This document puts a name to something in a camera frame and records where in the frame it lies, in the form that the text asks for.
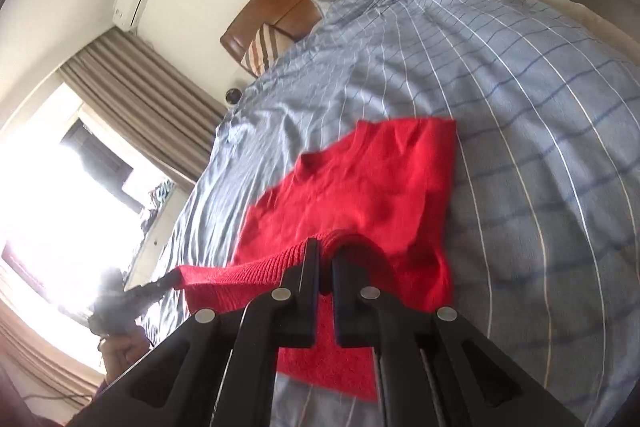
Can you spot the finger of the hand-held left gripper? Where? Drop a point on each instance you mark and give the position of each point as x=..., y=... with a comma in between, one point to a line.
x=152, y=288

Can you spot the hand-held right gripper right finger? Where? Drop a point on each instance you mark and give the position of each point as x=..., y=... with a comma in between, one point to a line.
x=350, y=307

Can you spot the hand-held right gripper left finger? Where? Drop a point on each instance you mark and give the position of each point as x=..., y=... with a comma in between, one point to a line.
x=305, y=297

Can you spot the red knit sweater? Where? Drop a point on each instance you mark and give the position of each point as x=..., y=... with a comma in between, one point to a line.
x=380, y=187

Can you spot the pile of clothes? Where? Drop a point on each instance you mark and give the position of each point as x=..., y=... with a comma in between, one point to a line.
x=159, y=202

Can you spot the person's left hand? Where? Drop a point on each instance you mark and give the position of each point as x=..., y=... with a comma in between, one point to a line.
x=125, y=354

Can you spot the beige curtain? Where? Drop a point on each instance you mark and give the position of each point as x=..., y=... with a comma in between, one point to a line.
x=40, y=347
x=150, y=97

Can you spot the small white round clock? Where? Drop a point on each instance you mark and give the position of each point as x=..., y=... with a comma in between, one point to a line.
x=233, y=96

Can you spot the brown striped cushion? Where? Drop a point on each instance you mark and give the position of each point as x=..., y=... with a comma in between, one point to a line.
x=262, y=52

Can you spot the bed with blue plaid sheet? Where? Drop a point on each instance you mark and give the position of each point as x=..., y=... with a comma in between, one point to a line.
x=525, y=117

